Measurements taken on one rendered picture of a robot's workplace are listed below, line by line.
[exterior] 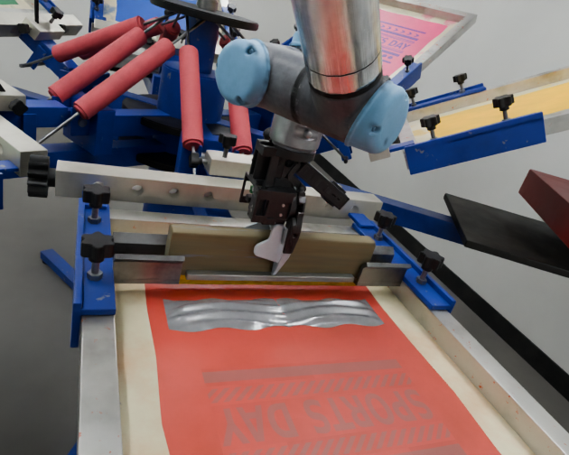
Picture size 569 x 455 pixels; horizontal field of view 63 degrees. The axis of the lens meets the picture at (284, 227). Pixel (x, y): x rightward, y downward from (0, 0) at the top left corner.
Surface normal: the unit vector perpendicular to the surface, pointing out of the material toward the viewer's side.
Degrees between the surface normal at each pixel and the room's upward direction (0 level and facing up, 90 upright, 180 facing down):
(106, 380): 0
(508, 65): 90
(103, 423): 0
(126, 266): 90
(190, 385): 0
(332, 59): 127
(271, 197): 90
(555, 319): 90
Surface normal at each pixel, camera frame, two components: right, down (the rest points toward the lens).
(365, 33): 0.60, 0.59
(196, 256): 0.33, 0.47
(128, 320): 0.25, -0.87
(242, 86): -0.61, 0.19
